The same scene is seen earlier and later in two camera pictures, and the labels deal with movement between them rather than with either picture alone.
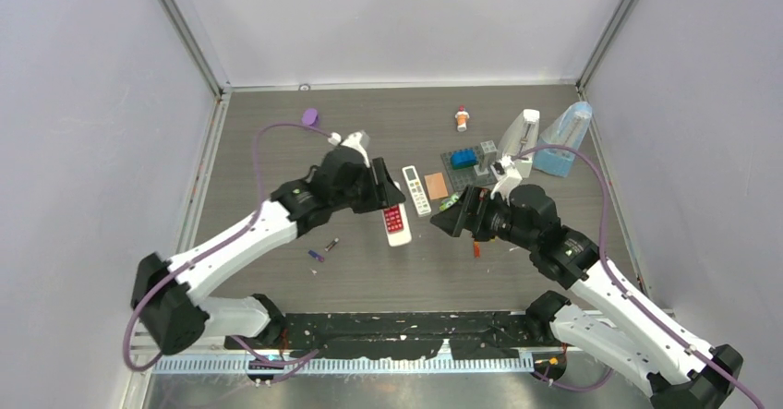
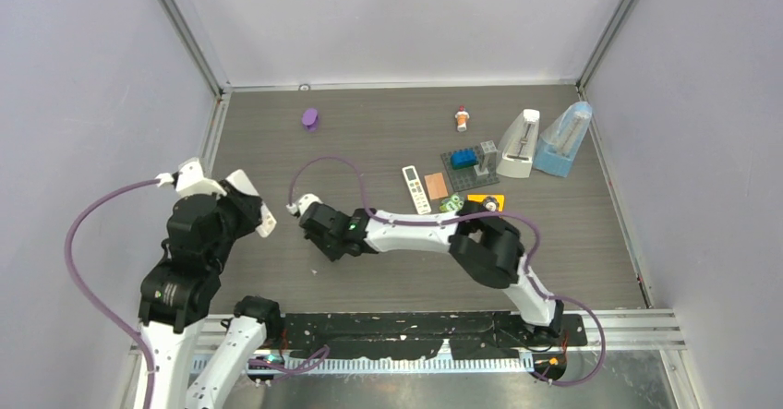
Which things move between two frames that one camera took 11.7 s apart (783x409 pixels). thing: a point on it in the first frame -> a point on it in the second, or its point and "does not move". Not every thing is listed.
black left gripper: [383, 192] -> [248, 205]
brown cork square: [436, 186] does not move
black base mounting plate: [477, 335] does not move
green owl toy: [448, 201] does not move
